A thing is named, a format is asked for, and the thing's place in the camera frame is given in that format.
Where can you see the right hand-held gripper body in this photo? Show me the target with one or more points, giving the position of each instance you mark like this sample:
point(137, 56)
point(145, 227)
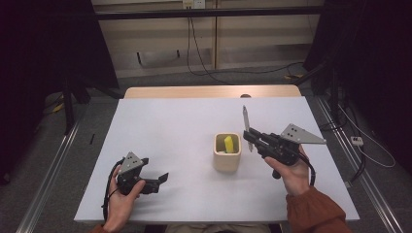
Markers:
point(281, 149)

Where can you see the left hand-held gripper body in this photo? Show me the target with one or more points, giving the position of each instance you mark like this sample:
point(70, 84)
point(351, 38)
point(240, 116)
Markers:
point(130, 166)

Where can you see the yellow highlighter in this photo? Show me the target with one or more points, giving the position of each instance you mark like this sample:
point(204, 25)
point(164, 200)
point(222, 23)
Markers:
point(228, 144)

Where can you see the beige square pen holder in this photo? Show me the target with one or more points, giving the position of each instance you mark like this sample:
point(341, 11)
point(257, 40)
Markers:
point(226, 163)

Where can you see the person's right hand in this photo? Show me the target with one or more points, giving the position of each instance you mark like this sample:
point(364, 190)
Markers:
point(294, 179)

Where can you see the person's left hand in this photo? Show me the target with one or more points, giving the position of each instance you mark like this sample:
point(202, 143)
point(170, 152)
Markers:
point(120, 210)

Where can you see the white table cover sheet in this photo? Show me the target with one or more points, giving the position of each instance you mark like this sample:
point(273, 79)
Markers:
point(178, 129)

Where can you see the light wooden table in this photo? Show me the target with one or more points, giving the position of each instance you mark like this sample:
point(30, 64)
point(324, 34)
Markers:
point(210, 91)

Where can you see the black metal stand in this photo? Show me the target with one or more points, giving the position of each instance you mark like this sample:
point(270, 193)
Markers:
point(334, 97)
point(68, 110)

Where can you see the white power strip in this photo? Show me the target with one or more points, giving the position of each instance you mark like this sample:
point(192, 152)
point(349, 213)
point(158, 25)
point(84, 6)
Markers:
point(357, 140)

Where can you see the yellow floor tape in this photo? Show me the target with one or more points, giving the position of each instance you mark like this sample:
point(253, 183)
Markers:
point(58, 108)

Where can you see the black horizontal metal bar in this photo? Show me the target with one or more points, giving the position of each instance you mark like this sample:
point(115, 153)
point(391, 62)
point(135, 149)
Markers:
point(207, 13)

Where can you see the black curtain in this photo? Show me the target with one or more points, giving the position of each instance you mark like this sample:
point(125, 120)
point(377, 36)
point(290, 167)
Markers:
point(382, 64)
point(32, 64)

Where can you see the metal floor rail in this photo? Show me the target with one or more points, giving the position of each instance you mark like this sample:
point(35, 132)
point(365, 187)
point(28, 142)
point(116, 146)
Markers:
point(48, 181)
point(382, 200)

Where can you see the white wall socket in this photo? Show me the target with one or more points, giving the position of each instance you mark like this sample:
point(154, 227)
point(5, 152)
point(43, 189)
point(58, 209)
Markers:
point(194, 4)

